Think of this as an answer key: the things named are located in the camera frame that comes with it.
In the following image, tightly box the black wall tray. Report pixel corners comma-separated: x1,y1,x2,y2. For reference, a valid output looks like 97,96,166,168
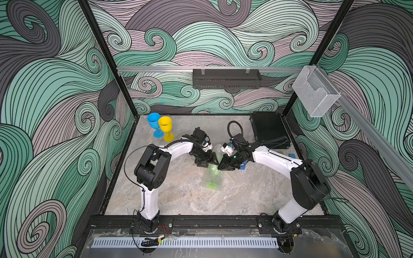
192,68,262,93

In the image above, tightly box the clear bubble wrap sheet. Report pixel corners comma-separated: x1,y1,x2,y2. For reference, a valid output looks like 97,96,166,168
201,144,224,191

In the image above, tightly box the black hard case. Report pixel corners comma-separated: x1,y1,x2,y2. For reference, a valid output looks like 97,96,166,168
250,112,291,149

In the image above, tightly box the white slotted cable duct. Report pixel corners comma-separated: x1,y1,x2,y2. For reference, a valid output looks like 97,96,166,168
90,236,279,249

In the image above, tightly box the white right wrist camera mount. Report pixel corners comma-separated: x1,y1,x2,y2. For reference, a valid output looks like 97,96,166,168
221,143,234,157

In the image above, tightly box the black frame post left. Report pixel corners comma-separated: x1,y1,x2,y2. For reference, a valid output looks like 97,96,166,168
78,0,140,120

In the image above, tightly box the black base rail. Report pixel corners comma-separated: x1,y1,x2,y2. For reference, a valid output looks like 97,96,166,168
86,215,344,235

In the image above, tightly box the black frame post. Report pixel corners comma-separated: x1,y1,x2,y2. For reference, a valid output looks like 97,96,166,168
78,0,140,120
282,1,354,117

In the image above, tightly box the green plastic wine glass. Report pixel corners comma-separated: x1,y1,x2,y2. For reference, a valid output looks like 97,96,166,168
206,165,222,190

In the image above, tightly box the blue plastic wine glass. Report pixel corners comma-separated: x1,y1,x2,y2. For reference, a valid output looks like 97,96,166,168
147,112,164,138

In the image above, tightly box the clear acrylic wall box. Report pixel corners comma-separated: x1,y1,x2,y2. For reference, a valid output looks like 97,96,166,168
293,65,341,118

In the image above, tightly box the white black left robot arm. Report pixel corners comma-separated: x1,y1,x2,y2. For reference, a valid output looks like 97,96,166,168
134,127,219,232

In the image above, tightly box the black frame post right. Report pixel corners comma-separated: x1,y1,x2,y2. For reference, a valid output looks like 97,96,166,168
282,1,354,117

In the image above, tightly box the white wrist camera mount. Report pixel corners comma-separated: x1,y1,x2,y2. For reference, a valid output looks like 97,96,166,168
221,143,234,157
203,139,212,149

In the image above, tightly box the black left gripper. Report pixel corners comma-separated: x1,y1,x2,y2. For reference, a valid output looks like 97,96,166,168
191,148,218,167

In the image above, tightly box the yellow plastic wine glass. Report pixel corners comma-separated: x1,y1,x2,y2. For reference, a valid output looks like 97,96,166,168
158,116,174,142

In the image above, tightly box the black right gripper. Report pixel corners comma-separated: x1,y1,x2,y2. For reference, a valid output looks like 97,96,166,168
217,150,244,170

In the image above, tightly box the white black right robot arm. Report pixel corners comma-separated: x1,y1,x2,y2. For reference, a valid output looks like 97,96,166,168
218,134,331,234

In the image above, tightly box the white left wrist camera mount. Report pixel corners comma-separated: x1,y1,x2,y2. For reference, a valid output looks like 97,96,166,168
203,139,212,149

